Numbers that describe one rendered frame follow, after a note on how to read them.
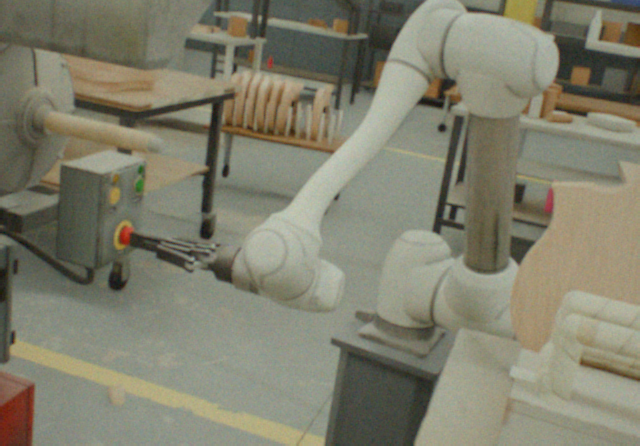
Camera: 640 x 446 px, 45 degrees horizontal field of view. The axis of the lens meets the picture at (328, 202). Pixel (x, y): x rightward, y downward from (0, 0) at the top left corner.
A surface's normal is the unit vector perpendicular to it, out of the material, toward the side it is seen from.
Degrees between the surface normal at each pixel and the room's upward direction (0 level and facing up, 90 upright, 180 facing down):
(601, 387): 0
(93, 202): 90
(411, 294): 91
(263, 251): 67
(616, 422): 0
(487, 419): 0
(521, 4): 90
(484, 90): 114
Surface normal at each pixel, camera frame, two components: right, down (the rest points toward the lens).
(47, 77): 0.97, 0.09
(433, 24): -0.56, -0.41
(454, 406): 0.15, -0.95
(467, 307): -0.61, 0.38
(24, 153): 0.90, 0.36
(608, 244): -0.34, 0.22
